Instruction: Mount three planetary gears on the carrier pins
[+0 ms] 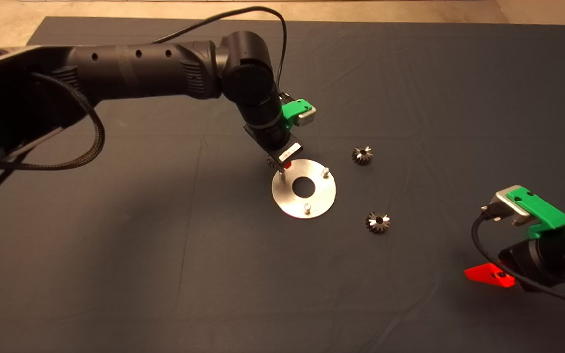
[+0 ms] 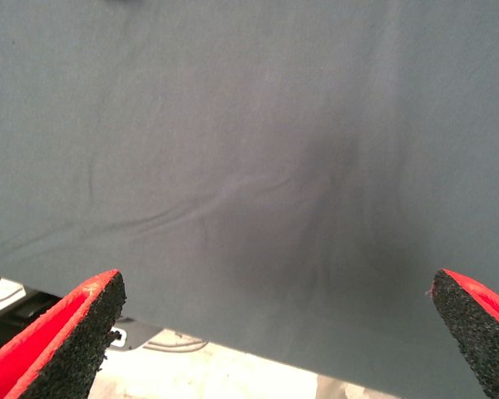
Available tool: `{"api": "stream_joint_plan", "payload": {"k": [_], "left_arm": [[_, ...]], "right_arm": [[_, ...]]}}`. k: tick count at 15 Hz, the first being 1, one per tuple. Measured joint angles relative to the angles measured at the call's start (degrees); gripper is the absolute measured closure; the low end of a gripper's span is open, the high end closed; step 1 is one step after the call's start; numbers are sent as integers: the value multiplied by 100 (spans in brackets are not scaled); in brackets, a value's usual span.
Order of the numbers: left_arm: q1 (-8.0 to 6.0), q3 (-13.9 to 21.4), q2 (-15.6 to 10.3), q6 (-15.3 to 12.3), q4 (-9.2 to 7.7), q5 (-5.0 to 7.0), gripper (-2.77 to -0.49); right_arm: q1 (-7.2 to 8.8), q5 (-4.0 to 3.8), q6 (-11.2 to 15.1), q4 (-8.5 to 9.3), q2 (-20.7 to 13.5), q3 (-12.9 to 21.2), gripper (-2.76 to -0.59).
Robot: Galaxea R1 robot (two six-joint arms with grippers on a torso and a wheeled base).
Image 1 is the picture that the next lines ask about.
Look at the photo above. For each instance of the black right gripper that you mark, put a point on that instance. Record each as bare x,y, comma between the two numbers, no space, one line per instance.
547,260

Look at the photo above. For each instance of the right green camera mount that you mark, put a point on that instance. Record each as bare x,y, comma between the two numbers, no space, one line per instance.
540,208

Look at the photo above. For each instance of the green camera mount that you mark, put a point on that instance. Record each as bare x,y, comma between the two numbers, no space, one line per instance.
540,208
292,110

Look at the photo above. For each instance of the dark grey table cloth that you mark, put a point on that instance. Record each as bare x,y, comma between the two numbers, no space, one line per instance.
410,73

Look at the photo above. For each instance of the left silver camera box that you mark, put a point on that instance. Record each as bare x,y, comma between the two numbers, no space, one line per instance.
308,116

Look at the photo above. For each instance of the right silver camera box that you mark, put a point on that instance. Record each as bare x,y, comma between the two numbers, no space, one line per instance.
505,203

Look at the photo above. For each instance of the small steel planetary gear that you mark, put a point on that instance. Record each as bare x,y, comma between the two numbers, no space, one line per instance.
271,162
373,226
360,158

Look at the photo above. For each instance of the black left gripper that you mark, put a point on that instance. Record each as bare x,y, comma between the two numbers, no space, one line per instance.
275,142

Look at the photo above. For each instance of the round metal carrier plate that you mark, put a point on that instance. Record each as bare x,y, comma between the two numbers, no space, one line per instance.
319,196

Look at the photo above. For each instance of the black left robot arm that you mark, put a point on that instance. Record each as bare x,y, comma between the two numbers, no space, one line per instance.
140,71

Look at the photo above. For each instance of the silver camera box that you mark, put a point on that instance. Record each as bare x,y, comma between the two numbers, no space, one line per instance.
308,116
505,203

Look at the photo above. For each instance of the left green camera mount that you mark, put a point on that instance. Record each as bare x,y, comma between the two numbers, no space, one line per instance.
292,110

